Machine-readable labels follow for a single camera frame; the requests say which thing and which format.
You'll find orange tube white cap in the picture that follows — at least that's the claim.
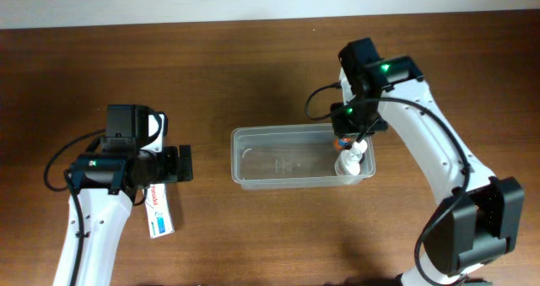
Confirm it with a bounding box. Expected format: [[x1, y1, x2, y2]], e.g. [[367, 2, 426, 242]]
[[333, 138, 351, 152]]

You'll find white pump lotion bottle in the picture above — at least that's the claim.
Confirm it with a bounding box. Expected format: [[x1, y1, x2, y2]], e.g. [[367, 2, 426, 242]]
[[334, 148, 364, 176]]

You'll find white Panadol medicine box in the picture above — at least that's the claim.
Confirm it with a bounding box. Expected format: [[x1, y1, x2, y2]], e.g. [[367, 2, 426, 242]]
[[145, 184, 175, 239]]

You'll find dark syrup bottle white cap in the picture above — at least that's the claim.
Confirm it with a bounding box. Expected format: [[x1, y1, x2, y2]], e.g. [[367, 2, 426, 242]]
[[351, 139, 368, 154]]

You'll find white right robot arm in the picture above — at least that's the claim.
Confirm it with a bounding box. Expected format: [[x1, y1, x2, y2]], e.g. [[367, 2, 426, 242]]
[[331, 52, 524, 285]]

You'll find clear plastic container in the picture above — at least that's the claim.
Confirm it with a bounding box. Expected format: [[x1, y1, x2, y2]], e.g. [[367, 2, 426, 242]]
[[231, 123, 375, 190]]

